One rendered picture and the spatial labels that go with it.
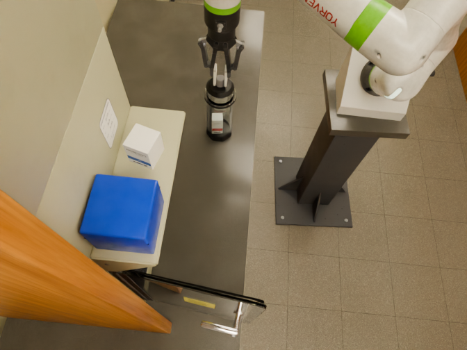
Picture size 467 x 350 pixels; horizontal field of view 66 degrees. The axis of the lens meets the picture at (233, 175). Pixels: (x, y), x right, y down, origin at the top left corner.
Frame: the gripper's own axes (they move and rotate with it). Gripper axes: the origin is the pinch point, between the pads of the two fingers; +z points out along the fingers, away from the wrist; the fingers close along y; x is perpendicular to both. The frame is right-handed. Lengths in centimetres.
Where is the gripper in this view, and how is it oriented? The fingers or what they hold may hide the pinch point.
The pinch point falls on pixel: (220, 75)
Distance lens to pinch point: 117.2
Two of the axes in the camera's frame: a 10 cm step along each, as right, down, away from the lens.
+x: 0.8, -8.9, 4.5
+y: 10.0, 1.0, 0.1
